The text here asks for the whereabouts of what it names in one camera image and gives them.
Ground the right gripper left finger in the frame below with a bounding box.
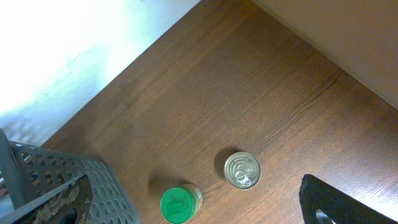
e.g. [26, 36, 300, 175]
[1, 175, 93, 224]

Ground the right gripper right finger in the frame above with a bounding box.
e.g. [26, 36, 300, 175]
[299, 174, 397, 224]

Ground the silver tin can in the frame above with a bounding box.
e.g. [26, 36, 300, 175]
[223, 152, 262, 190]

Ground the green lid jar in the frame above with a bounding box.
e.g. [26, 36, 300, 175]
[160, 184, 203, 223]

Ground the grey plastic basket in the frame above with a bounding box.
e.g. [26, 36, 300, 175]
[1, 133, 141, 224]

